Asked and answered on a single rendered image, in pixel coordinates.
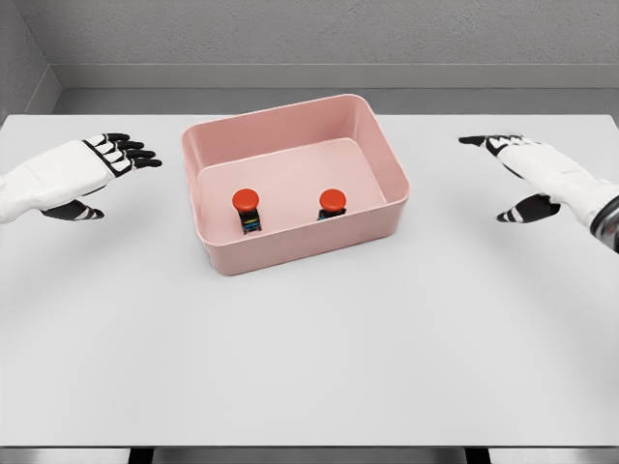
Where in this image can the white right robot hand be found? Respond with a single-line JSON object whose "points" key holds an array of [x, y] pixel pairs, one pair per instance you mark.
{"points": [[546, 164]]}

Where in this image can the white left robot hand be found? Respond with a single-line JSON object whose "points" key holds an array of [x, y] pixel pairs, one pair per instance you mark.
{"points": [[72, 164]]}

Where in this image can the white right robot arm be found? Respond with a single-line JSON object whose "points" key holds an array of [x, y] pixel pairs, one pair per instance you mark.
{"points": [[605, 212]]}

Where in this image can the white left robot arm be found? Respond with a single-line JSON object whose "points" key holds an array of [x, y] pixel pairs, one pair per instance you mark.
{"points": [[8, 195]]}

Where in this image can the pink plastic basket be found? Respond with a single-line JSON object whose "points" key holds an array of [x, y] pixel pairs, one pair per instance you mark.
{"points": [[295, 186]]}

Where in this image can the red-capped industrial switch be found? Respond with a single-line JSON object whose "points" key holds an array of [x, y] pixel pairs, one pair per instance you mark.
{"points": [[246, 208], [332, 202]]}

